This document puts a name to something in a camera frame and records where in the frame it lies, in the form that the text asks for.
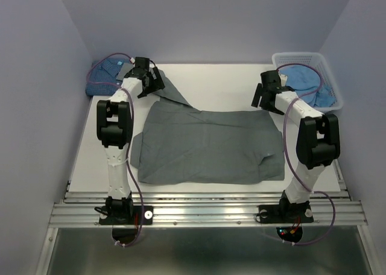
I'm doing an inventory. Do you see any light blue crumpled shirt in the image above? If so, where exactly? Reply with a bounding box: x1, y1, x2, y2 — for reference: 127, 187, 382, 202
279, 65, 336, 108

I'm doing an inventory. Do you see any aluminium mounting rail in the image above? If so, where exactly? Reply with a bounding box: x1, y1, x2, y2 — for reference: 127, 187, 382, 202
49, 191, 367, 228

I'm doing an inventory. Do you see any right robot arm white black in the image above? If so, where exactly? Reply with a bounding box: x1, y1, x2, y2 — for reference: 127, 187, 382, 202
252, 70, 340, 224

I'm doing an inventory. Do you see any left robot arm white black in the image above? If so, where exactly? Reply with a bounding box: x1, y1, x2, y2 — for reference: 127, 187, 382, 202
95, 57, 165, 226

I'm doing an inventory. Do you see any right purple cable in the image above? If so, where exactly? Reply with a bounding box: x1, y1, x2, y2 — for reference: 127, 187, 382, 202
262, 63, 334, 247

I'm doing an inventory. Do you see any grey long sleeve shirt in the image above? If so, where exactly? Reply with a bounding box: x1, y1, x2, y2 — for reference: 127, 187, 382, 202
130, 77, 285, 185

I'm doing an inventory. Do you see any folded blue checked shirt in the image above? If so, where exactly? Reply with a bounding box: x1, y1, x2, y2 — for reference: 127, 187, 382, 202
85, 57, 132, 97

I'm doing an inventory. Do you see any white plastic basket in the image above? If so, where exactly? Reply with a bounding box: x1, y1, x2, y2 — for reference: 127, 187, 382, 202
271, 52, 343, 113

